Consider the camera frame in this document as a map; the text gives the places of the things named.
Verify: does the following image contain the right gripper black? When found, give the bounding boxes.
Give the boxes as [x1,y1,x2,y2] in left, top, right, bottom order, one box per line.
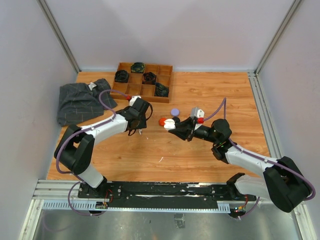
[169,117,219,144]

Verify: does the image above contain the white earbud charging case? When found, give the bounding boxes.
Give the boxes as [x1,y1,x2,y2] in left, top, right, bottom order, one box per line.
[163,119,176,131]

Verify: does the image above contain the purple earbud charging case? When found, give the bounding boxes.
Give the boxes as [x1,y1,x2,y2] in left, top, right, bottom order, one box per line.
[170,108,180,117]

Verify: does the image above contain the orange earbud charging case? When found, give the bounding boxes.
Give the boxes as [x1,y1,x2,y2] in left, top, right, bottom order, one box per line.
[158,117,167,127]

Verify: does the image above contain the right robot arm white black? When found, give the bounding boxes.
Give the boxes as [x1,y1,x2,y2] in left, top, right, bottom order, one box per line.
[164,117,315,213]

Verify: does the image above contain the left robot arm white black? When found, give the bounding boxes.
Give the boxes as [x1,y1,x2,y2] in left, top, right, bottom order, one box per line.
[54,96,153,198]

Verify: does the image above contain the dark blue rolled tie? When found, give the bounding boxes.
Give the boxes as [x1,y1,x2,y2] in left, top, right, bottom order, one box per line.
[154,82,170,98]

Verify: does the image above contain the wooden compartment tray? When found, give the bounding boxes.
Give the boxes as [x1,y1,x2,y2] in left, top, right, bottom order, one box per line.
[112,62,173,104]

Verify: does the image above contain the dark red rolled tie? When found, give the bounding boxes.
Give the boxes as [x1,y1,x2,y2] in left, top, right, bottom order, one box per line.
[142,72,157,85]

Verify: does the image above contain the dark rolled tie left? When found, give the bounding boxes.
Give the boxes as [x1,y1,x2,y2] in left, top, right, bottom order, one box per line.
[114,69,130,83]

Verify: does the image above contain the dark rolled tie top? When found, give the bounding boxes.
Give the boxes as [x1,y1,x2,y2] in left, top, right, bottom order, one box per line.
[130,62,146,74]

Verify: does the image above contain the grey checked cloth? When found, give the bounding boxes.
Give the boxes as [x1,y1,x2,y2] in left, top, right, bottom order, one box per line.
[56,78,117,127]

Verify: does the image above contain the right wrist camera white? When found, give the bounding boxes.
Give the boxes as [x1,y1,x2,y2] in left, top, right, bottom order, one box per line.
[190,107,205,124]

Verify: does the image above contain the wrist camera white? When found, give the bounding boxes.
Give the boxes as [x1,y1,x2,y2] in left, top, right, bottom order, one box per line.
[129,95,143,107]
[190,107,205,124]

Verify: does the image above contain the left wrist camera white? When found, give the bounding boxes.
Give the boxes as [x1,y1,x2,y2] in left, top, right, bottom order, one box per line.
[129,95,143,107]

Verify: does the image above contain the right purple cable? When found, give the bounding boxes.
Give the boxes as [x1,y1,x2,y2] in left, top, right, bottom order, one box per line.
[197,97,317,221]

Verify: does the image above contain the purple cable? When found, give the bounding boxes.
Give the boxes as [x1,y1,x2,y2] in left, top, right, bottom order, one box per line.
[55,89,131,217]
[197,97,317,221]

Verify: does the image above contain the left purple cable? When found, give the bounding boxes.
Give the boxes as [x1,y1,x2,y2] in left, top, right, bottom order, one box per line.
[55,89,131,217]

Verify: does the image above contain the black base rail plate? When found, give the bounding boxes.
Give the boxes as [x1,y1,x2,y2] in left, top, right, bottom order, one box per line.
[77,181,257,203]

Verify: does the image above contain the white cable duct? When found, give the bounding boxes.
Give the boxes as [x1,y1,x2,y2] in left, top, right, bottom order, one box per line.
[56,197,231,213]

